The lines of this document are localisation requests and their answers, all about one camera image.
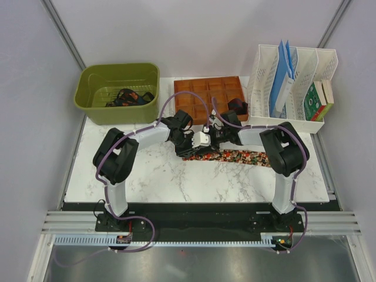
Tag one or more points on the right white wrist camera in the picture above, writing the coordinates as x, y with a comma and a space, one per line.
215, 122

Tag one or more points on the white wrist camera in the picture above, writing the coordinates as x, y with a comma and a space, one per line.
201, 139
215, 122

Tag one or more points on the dark blue orange tie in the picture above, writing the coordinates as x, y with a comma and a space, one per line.
128, 97

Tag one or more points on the green book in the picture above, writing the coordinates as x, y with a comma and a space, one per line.
315, 105

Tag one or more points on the colourful floral patterned tie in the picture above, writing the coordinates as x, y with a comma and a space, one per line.
234, 156

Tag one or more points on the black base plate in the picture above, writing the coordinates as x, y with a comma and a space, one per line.
196, 221

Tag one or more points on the rolled dark red tie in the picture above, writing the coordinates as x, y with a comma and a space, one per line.
240, 107

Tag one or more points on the orange compartment tray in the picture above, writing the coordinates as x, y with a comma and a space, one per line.
196, 95

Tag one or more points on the olive green plastic bin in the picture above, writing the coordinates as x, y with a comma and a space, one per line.
99, 84

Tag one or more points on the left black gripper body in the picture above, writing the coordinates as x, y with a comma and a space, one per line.
183, 141

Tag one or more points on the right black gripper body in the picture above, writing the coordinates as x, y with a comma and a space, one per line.
218, 136

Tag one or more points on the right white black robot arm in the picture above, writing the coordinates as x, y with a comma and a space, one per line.
287, 155

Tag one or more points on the white slotted cable duct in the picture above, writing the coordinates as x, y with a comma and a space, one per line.
113, 240

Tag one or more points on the white plastic file organizer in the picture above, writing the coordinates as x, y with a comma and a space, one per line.
314, 64

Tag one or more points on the blue folder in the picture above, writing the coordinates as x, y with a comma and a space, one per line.
287, 63

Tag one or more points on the white booklet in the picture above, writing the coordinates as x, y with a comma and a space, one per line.
283, 88

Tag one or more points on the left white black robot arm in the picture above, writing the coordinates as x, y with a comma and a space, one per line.
116, 154

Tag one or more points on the beige paperback book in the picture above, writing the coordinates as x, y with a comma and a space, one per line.
328, 91

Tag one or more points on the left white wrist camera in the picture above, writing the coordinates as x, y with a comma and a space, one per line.
201, 139

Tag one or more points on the aluminium frame rail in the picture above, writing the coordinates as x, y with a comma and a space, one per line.
316, 223

